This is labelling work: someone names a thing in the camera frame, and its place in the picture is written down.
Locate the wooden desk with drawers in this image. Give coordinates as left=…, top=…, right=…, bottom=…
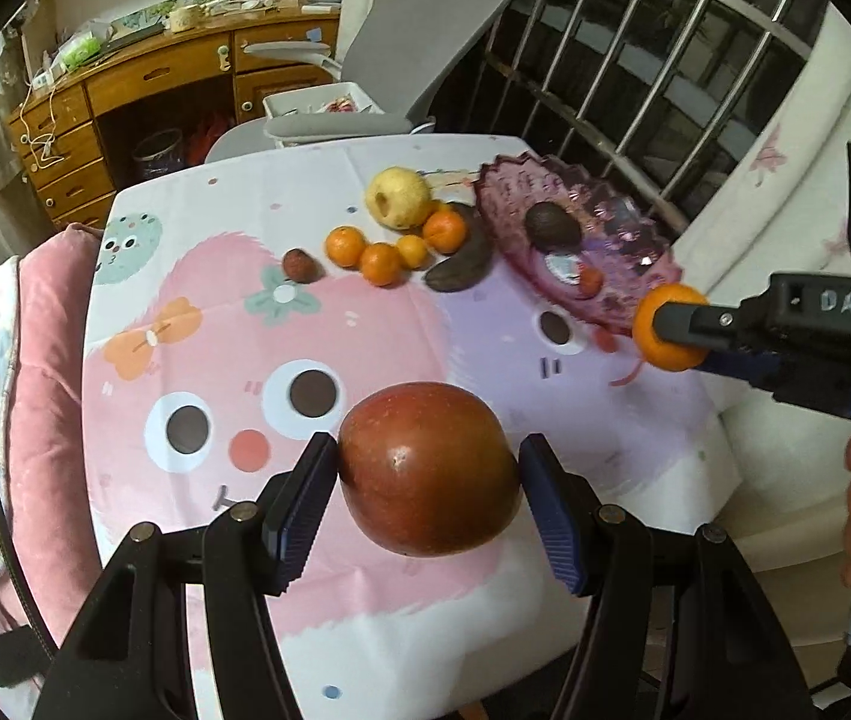
left=5, top=11, right=344, bottom=230

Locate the black flat device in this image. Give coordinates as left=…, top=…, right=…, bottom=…
left=0, top=630, right=47, bottom=687

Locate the dark avocado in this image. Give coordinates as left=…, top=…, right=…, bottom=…
left=525, top=201, right=584, bottom=252

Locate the dark red lychee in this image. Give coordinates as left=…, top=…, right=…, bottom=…
left=281, top=247, right=316, bottom=284

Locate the red apple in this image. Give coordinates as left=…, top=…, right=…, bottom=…
left=337, top=382, right=524, bottom=558

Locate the black cable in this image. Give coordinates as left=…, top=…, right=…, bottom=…
left=0, top=375, right=59, bottom=661

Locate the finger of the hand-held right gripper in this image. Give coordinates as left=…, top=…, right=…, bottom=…
left=691, top=347, right=781, bottom=391
left=654, top=300, right=755, bottom=353

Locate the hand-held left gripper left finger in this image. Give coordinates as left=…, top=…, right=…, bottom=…
left=31, top=431, right=340, bottom=720

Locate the white plastic basket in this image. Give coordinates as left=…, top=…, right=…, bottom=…
left=262, top=81, right=385, bottom=121

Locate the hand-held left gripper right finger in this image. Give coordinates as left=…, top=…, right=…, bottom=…
left=519, top=433, right=817, bottom=720

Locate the grey office chair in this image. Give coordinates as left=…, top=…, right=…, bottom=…
left=204, top=0, right=520, bottom=166

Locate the dark waste bin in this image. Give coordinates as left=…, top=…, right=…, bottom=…
left=131, top=129, right=188, bottom=182

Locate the overripe dark banana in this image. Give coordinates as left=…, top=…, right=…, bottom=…
left=423, top=202, right=498, bottom=293

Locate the metal window grille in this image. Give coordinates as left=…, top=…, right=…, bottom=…
left=481, top=0, right=835, bottom=237

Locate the pink cushion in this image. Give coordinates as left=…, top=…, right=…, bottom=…
left=5, top=223, right=107, bottom=642

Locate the green plastic bag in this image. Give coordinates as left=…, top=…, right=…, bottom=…
left=50, top=21, right=115, bottom=68

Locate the purple glass fruit bowl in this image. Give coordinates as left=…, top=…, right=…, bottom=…
left=474, top=154, right=685, bottom=331

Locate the cartoon printed tablecloth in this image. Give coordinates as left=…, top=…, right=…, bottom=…
left=80, top=133, right=742, bottom=720

